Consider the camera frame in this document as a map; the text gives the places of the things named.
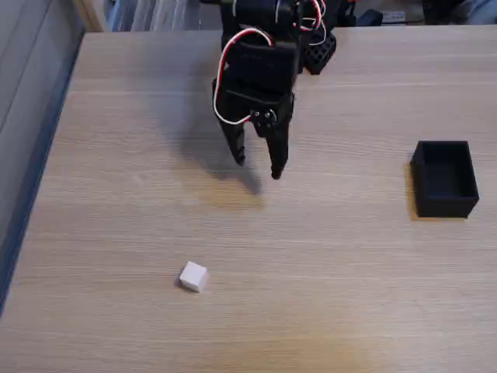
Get white block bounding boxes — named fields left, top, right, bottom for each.
left=178, top=260, right=210, bottom=294

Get black open box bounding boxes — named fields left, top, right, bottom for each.
left=410, top=140, right=481, bottom=218

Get pale hanging sheets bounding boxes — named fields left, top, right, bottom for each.
left=108, top=0, right=201, bottom=33

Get blue object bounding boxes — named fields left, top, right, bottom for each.
left=356, top=9, right=384, bottom=27

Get person's leg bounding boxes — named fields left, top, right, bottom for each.
left=464, top=0, right=497, bottom=26

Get red and white cable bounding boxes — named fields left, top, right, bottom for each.
left=211, top=0, right=328, bottom=126

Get wooden frame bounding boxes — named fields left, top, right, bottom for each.
left=73, top=0, right=108, bottom=33

